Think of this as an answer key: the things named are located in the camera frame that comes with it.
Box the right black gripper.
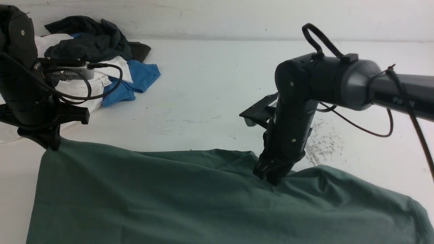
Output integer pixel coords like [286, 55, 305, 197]
[253, 98, 318, 186]

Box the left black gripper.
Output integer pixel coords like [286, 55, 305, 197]
[1, 64, 90, 151]

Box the green long-sleeved shirt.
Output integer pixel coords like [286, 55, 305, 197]
[26, 139, 434, 244]

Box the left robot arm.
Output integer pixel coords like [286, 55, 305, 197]
[0, 4, 90, 151]

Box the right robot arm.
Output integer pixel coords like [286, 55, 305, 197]
[253, 54, 433, 186]

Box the white shirt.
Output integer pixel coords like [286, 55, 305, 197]
[0, 34, 133, 144]

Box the dark grey shirt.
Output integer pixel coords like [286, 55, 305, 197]
[44, 16, 151, 62]

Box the blue shirt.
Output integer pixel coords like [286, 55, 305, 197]
[70, 33, 161, 108]

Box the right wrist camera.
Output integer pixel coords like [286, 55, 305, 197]
[239, 93, 279, 129]

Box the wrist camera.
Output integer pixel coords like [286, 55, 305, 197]
[35, 58, 95, 80]
[239, 93, 279, 129]

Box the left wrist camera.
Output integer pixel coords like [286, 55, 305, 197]
[35, 58, 95, 80]

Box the left black cable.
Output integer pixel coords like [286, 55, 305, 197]
[0, 51, 123, 105]

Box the black cable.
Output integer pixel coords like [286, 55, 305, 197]
[302, 23, 434, 182]
[0, 51, 123, 105]

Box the right black cable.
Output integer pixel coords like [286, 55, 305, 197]
[302, 23, 434, 182]

